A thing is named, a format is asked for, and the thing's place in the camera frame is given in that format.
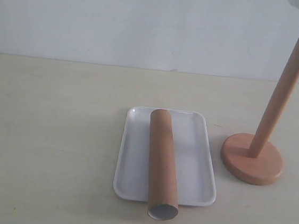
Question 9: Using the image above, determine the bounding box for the brown cardboard tube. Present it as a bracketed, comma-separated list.
[147, 109, 179, 221]

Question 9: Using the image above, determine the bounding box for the wooden paper towel holder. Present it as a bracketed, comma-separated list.
[220, 37, 299, 186]

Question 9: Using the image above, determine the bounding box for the white rectangular plastic tray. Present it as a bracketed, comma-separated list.
[113, 106, 217, 207]

